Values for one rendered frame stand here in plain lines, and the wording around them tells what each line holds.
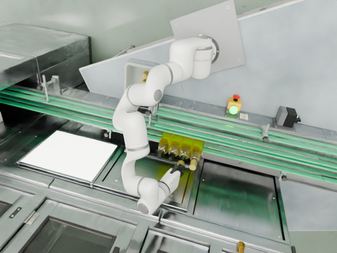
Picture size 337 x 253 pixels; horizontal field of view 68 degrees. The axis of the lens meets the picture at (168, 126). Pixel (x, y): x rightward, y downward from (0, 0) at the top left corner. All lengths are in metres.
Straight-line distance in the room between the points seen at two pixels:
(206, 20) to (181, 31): 0.13
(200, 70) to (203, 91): 0.42
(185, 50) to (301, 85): 0.73
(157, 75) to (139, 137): 0.23
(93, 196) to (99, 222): 0.12
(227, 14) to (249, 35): 0.15
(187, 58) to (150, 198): 0.54
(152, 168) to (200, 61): 0.64
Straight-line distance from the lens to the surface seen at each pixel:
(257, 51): 1.39
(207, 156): 1.53
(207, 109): 1.43
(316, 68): 1.46
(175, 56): 0.98
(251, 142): 1.43
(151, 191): 0.95
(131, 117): 0.86
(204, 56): 1.06
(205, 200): 1.33
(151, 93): 0.86
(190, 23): 1.35
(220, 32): 1.35
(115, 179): 1.31
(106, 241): 1.16
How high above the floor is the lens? 2.10
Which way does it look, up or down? 56 degrees down
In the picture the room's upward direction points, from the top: 154 degrees counter-clockwise
